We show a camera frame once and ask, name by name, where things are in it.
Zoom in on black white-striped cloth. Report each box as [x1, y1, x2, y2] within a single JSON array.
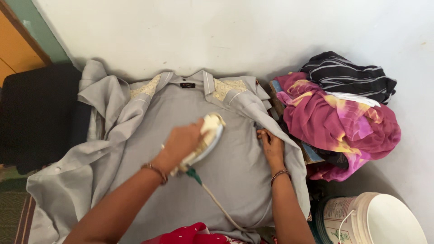
[[298, 51, 397, 105]]

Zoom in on red dotted garment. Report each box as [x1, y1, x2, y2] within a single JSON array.
[[142, 222, 279, 244]]

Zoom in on black fabric heap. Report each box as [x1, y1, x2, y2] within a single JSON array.
[[0, 64, 92, 175]]

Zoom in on person's left hand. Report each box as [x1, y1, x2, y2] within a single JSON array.
[[159, 118, 207, 174]]

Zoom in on green door frame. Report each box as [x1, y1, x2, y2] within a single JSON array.
[[5, 0, 72, 66]]

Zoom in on cream white clothes iron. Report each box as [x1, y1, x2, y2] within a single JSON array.
[[170, 113, 226, 177]]

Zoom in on thin brown right wrist bangle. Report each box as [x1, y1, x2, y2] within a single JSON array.
[[271, 169, 292, 187]]

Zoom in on person's right hand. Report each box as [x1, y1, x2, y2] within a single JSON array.
[[257, 128, 287, 174]]

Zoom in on white folded cloth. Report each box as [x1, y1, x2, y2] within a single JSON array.
[[325, 91, 381, 108]]

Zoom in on thin brown wrist bangle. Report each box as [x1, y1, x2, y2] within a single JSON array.
[[271, 169, 292, 187], [141, 163, 169, 185]]

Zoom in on grey collared shirt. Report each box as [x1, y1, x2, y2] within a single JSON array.
[[26, 60, 311, 244]]

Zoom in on green patterned rug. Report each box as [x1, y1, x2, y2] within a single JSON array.
[[0, 165, 36, 244]]

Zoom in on orange wooden door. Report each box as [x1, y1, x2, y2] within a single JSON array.
[[0, 0, 53, 87]]

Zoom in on white iron cord green collar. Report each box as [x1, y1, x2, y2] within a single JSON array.
[[186, 167, 249, 233]]

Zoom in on white plastic bucket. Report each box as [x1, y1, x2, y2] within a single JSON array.
[[317, 192, 428, 244]]

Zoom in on pink and yellow cloth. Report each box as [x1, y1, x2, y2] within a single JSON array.
[[274, 72, 402, 182]]

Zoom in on thin brown left wrist bangle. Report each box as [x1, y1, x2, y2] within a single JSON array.
[[141, 163, 169, 185]]

